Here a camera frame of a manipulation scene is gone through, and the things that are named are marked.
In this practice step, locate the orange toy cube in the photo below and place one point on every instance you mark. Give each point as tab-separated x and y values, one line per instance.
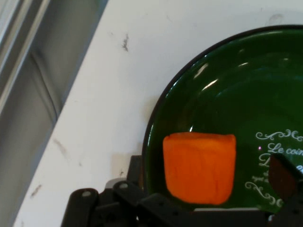
198	168

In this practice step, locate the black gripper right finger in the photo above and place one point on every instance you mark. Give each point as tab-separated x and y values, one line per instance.
284	179

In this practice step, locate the metal wall rail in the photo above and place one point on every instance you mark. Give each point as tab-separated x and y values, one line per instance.
21	94

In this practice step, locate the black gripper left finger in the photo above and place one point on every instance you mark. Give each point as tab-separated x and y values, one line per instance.
113	205

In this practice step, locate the dark green plate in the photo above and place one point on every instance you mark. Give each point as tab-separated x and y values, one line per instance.
236	94

